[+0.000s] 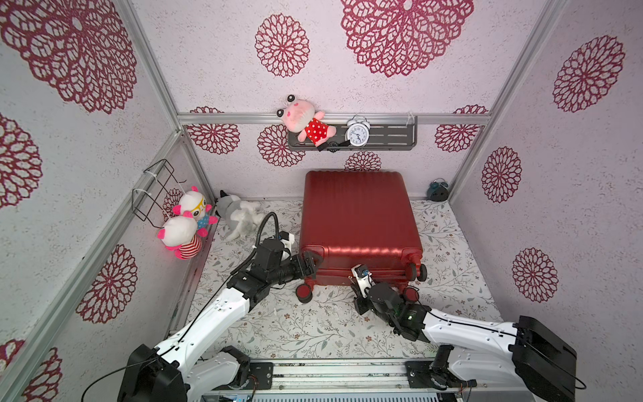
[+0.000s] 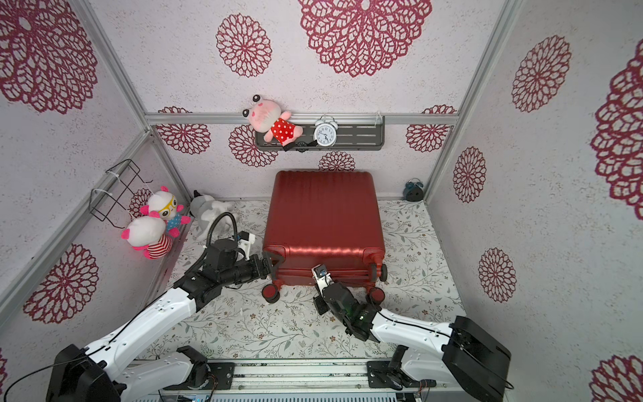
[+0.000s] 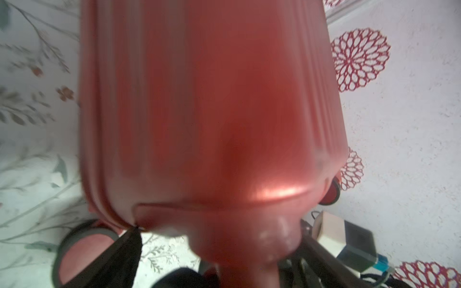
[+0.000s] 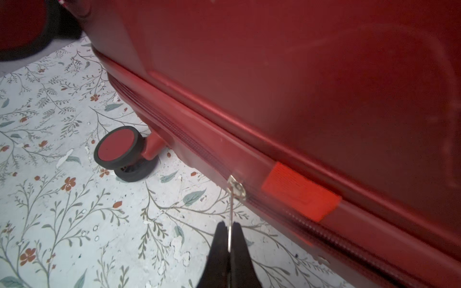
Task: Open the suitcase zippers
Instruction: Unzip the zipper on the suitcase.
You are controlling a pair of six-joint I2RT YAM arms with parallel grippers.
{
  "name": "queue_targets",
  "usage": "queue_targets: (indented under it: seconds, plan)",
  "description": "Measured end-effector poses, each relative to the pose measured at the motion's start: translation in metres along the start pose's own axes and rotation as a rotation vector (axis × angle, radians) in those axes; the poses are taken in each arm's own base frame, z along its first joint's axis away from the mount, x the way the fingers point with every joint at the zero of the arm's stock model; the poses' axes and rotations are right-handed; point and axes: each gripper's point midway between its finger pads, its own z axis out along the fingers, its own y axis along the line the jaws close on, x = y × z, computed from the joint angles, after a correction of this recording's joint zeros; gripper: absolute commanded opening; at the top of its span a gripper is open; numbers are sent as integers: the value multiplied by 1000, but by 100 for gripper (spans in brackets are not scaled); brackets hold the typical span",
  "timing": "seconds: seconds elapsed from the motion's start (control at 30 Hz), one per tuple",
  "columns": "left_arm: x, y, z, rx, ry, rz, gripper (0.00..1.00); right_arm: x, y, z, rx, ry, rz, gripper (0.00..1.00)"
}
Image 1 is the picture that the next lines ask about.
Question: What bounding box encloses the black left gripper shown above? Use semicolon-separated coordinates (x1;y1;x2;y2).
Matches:
270;251;326;287

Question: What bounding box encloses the white plush red striped shirt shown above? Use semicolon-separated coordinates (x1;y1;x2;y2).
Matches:
157;216;203;260

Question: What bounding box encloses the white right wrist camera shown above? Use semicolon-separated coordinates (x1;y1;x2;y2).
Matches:
351;264;375;298

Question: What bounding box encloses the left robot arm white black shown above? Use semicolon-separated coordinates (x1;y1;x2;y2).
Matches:
117;238;323;401

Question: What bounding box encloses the dark grey wall shelf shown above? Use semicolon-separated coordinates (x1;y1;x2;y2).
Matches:
287;116;418;152

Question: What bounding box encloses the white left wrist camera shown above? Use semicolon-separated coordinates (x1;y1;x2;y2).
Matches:
279;230;295;261

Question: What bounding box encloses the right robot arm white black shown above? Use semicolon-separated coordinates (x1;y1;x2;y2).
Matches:
351;279;577;401

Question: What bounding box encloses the floral patterned table mat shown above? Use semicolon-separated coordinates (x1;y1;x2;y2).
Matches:
202;200;502;359

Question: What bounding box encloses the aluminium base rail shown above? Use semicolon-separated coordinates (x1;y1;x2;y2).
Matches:
200;357;528;402

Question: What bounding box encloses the grey white plush dog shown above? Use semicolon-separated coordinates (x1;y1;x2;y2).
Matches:
216;190;264;242

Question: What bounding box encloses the white plush with yellow glasses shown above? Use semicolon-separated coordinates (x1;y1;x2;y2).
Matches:
172;186;219;228

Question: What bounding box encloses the black wire wall basket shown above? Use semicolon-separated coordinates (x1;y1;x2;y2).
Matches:
130;158;186;229

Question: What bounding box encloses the red hard-shell suitcase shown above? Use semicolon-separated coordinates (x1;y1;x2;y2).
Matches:
296;170;428;303

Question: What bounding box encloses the white twin-bell alarm clock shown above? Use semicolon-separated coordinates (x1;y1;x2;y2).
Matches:
345;115;371;147

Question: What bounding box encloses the dark teal small alarm clock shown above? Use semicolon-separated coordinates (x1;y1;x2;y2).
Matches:
426;178;450;202

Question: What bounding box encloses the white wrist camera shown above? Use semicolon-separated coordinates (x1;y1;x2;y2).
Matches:
279;230;295;261
351;264;375;298

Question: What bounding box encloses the pink frog plush toy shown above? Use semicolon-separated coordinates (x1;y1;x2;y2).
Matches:
276;95;337;151

